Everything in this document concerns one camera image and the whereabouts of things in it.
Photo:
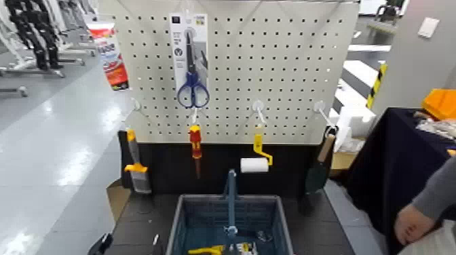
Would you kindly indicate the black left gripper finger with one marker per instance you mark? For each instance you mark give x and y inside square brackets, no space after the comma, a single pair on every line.
[155,240]
[101,244]

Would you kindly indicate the red glue tube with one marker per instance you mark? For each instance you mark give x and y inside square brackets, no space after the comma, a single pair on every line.
[111,53]

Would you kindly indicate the grey sleeved forearm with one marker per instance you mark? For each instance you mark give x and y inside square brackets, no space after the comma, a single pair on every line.
[438,192]

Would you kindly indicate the blue plastic crate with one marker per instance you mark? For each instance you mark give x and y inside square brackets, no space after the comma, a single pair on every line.
[206,220]

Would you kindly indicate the person's bare hand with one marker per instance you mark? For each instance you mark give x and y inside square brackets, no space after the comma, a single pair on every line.
[413,224]

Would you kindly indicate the brown cardboard flap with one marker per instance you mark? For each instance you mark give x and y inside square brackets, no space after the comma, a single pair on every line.
[117,199]

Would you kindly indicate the yellow tool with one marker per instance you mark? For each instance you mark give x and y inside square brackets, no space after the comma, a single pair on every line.
[206,250]

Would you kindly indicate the black backing panel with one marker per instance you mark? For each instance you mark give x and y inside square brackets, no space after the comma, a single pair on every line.
[171,167]

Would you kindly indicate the small packaged item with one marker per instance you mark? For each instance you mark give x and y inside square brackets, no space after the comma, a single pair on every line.
[247,248]

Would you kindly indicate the red yellow screwdriver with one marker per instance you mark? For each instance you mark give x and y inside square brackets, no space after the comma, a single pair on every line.
[195,142]

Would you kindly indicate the small black item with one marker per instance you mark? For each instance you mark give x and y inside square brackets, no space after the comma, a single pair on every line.
[263,235]

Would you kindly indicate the clear suction hook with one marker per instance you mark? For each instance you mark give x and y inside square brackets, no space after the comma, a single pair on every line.
[136,105]
[194,115]
[319,106]
[258,106]

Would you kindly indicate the blue scissors on packaging card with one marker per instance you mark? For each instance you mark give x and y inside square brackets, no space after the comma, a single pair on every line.
[190,46]

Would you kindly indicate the brown cardboard box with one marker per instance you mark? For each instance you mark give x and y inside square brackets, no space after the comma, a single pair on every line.
[343,160]

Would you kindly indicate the grey perforated pegboard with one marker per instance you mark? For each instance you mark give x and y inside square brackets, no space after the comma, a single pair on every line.
[285,71]

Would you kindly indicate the black background robot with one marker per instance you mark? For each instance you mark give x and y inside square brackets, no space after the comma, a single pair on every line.
[35,32]

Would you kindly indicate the white foam blocks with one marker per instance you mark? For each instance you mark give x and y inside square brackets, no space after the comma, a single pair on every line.
[356,121]

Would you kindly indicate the table with dark cloth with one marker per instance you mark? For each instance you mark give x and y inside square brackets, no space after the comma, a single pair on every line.
[384,160]

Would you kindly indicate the clear plastic bags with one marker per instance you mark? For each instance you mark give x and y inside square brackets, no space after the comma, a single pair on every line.
[438,127]

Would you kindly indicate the orange box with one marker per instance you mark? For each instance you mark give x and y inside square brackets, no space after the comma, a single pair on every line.
[441,103]

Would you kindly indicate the black office chair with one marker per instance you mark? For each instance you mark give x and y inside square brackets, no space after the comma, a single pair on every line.
[388,13]

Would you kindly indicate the white metal stand frame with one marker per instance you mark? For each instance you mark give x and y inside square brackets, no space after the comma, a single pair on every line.
[76,32]

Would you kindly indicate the yellow black striped post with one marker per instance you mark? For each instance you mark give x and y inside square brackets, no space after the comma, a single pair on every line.
[377,83]

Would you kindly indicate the white wall switch plate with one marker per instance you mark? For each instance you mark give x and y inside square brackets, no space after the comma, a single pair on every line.
[428,27]

